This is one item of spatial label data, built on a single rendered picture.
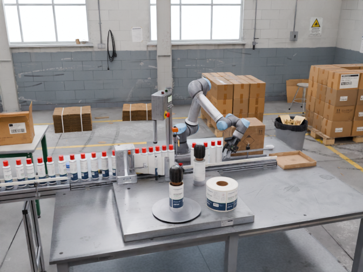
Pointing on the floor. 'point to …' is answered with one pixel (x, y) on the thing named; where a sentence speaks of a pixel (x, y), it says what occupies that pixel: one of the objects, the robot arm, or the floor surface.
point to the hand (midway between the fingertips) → (223, 157)
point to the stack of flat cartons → (72, 119)
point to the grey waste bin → (291, 138)
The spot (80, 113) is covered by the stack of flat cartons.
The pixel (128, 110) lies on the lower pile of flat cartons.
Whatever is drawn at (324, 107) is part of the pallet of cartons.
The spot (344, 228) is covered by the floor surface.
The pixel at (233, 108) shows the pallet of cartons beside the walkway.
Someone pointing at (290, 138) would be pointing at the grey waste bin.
